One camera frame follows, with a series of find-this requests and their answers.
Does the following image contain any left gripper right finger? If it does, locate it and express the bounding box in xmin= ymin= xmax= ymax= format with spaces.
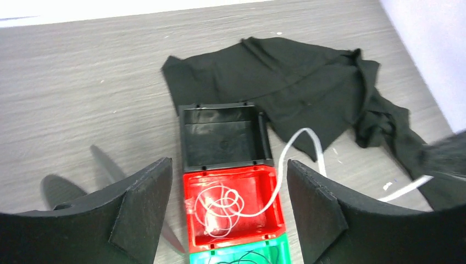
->
xmin=287 ymin=160 xmax=465 ymax=263

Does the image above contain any white cable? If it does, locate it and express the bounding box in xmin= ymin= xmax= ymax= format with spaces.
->
xmin=193 ymin=128 xmax=434 ymax=238

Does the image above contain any black cloth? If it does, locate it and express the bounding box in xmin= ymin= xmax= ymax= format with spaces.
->
xmin=161 ymin=36 xmax=466 ymax=212

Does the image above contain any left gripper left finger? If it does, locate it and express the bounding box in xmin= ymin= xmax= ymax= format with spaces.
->
xmin=1 ymin=157 xmax=173 ymax=263

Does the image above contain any red plastic bin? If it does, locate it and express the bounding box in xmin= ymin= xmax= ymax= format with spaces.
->
xmin=183 ymin=165 xmax=286 ymax=253

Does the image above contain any black plastic bin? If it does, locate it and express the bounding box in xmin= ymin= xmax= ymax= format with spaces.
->
xmin=177 ymin=102 xmax=274 ymax=173

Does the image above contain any dark blue cable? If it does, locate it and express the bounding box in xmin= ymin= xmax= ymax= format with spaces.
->
xmin=211 ymin=249 xmax=283 ymax=264

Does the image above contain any green plastic bin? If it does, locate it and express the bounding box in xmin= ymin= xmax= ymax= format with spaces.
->
xmin=189 ymin=234 xmax=292 ymax=264

